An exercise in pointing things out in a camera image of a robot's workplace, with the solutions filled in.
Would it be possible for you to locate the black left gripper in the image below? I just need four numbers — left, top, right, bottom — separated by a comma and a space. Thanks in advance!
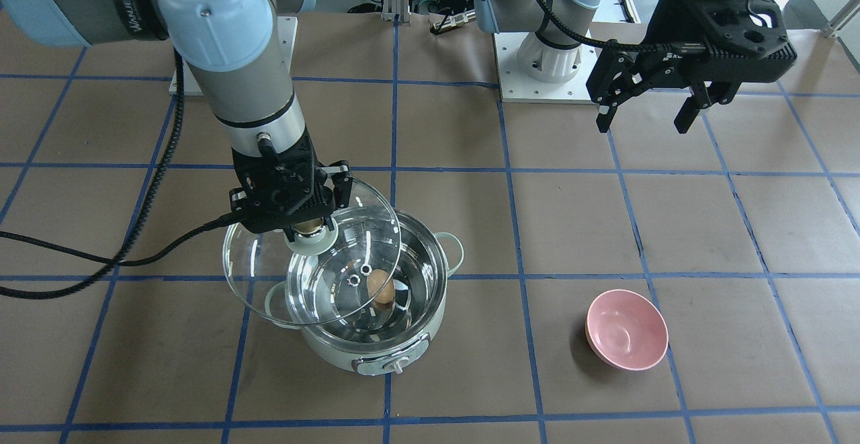
587, 0, 798, 134

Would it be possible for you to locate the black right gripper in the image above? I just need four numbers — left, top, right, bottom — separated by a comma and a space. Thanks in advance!
228, 132, 353, 235

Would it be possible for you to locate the glass pot lid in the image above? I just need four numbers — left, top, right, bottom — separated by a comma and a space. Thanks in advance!
222, 179, 400, 328

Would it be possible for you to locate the brown egg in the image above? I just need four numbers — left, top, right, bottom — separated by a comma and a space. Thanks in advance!
366, 269, 396, 307

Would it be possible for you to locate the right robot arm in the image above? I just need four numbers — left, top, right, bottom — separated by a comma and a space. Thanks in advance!
2, 0, 352, 238

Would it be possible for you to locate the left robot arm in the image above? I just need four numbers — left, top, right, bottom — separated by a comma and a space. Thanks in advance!
475, 0, 798, 134

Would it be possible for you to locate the pale green cooking pot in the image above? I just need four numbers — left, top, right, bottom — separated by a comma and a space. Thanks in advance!
291, 210, 465, 375

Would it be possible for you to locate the pink bowl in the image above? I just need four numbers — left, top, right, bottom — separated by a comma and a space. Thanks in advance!
585, 289, 669, 371

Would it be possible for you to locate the black braided cable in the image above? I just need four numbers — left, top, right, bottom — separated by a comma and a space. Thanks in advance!
0, 48, 249, 300
515, 0, 673, 52

